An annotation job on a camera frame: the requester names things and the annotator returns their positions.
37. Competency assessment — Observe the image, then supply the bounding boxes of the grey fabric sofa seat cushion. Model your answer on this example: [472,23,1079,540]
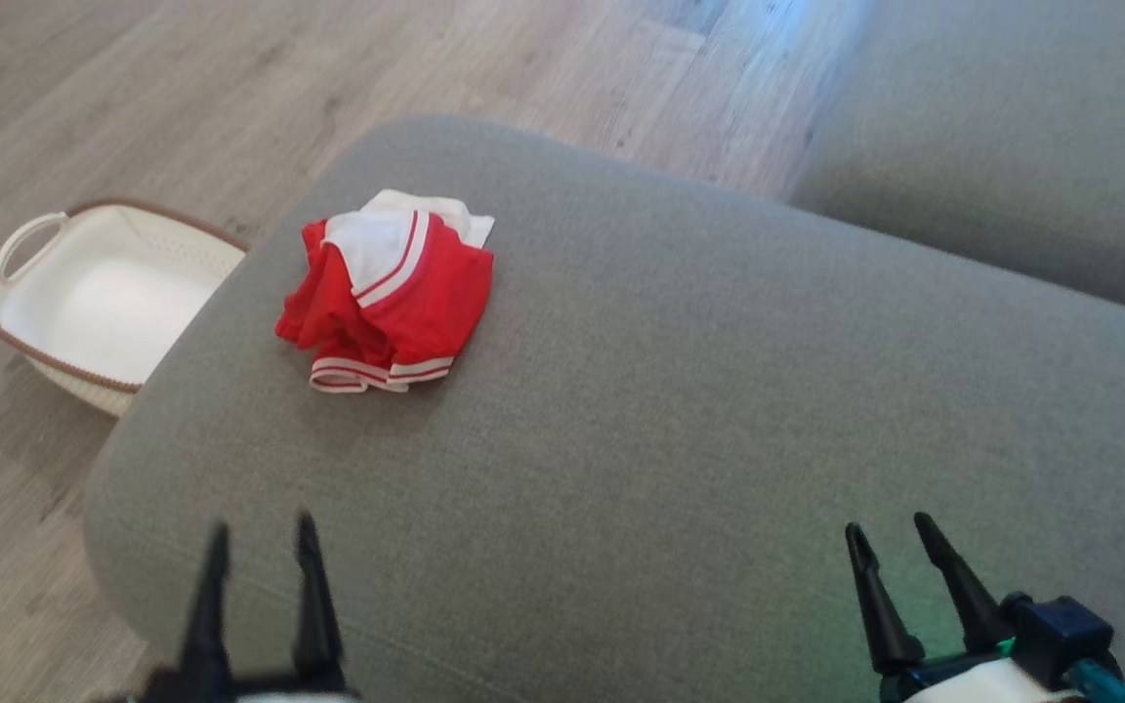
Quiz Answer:
[82,114,1125,703]

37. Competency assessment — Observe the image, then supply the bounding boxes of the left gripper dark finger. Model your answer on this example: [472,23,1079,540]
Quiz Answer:
[178,522,233,691]
[291,512,349,686]

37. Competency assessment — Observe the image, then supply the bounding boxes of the white laundry basket brown rim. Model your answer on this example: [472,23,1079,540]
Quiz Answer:
[0,197,252,420]

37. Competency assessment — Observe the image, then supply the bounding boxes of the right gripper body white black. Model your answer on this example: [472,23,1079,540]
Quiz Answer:
[879,643,1083,703]

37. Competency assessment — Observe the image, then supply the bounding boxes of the black cable with blue plug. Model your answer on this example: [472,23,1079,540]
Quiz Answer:
[1061,656,1125,703]

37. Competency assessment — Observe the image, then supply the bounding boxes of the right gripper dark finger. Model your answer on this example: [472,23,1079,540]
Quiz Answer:
[844,521,928,676]
[913,511,1014,654]

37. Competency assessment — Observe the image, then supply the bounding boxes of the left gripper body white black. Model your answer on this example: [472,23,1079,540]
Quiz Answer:
[94,670,362,703]

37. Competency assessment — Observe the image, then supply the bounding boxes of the red white striped t-shirt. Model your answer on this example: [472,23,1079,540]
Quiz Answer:
[274,188,496,395]

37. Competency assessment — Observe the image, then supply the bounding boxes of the grey neighbouring sofa cushion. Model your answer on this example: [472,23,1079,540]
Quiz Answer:
[785,0,1125,325]

